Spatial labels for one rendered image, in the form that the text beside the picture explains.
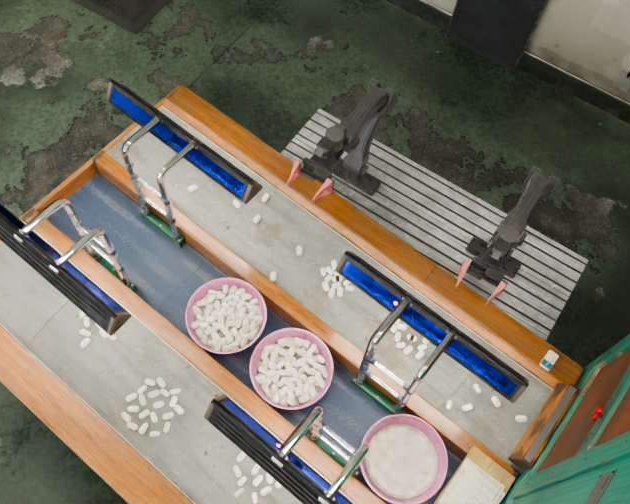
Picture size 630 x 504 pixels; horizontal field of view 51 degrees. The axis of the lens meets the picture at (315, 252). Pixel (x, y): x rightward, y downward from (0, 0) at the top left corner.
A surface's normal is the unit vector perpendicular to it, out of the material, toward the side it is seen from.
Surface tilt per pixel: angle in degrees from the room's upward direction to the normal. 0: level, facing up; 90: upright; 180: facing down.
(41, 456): 0
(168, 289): 0
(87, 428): 0
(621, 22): 90
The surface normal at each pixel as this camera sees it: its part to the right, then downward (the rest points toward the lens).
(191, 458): 0.04, -0.45
